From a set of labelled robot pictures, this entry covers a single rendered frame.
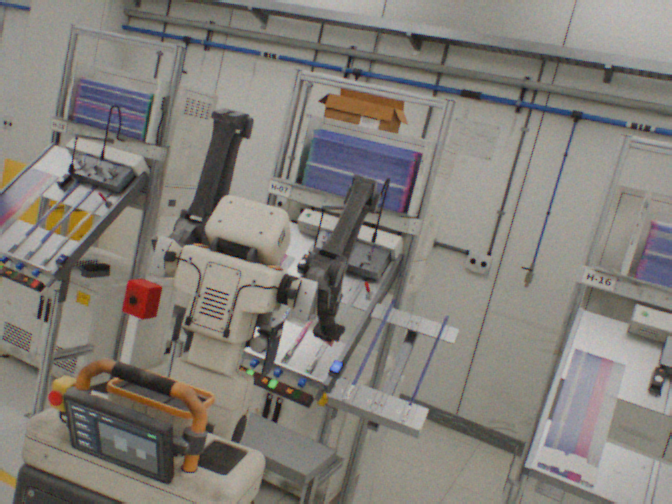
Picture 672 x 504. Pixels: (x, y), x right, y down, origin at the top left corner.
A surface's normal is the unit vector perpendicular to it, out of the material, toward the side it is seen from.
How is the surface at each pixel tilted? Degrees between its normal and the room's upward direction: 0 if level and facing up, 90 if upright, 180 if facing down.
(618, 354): 44
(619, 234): 90
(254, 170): 90
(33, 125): 90
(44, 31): 90
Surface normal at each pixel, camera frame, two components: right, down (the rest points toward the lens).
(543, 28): -0.41, 0.04
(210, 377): -0.21, -0.04
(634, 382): -0.11, -0.65
